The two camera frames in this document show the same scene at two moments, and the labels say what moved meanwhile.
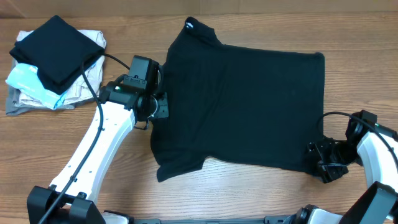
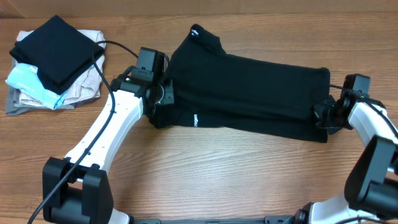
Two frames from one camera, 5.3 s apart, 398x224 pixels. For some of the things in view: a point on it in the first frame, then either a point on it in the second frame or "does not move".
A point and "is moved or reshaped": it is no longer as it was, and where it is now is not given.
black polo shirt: x=251 y=106 is moved or reshaped
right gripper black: x=331 y=174 → x=317 y=109
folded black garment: x=60 y=51 does not move
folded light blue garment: x=25 y=78 does not move
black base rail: x=272 y=219 does not move
